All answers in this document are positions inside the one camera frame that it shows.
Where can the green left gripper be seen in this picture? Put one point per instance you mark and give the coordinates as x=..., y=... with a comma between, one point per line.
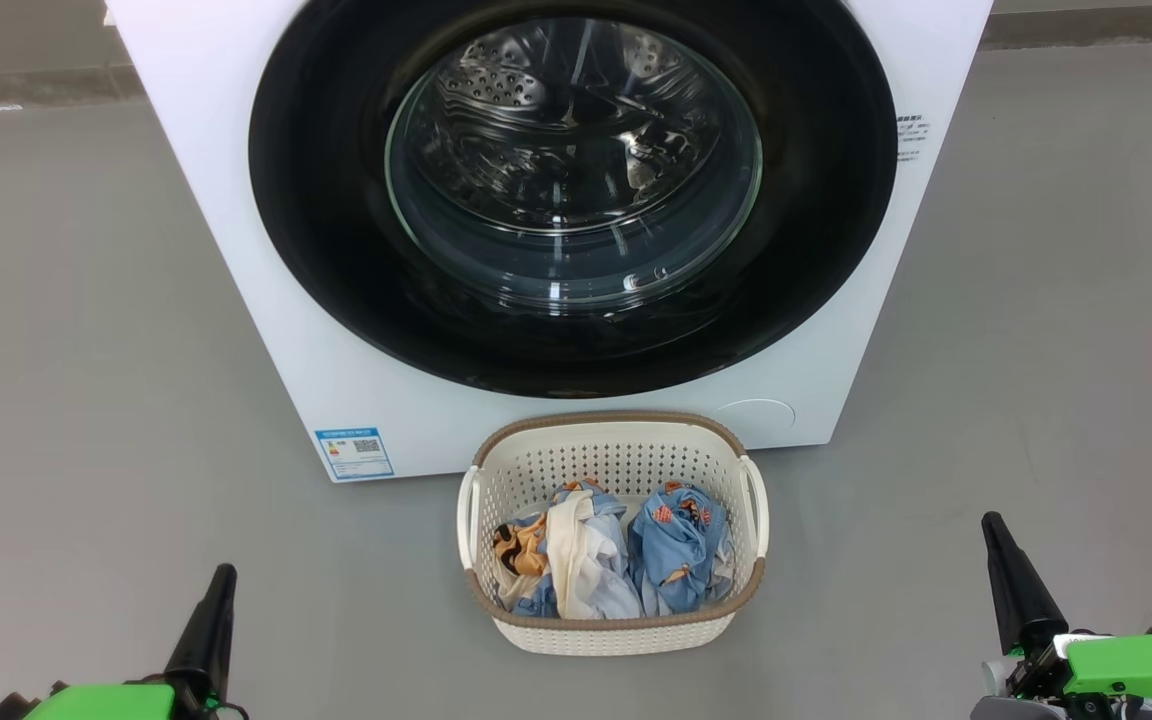
x=106, y=703

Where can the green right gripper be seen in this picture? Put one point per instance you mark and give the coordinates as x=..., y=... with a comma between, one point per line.
x=1136, y=670

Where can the blue orange-print garment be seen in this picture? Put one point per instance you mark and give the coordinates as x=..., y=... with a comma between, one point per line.
x=676, y=550

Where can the blue orange cream garment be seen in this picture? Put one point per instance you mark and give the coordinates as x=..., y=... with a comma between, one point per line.
x=576, y=560

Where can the dark washing machine door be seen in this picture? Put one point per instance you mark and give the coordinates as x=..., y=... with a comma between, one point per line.
x=336, y=200

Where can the white front-load washing machine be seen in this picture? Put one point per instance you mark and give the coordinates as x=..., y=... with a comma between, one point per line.
x=236, y=300

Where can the blue energy label sticker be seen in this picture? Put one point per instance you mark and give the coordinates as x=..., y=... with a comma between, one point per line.
x=354, y=453

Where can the round white filter hatch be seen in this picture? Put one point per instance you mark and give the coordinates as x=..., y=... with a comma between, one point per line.
x=756, y=425

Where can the cream perforated laundry basket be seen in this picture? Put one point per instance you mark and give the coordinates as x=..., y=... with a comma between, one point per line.
x=616, y=470

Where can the small printed text label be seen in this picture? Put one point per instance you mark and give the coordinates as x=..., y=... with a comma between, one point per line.
x=911, y=135

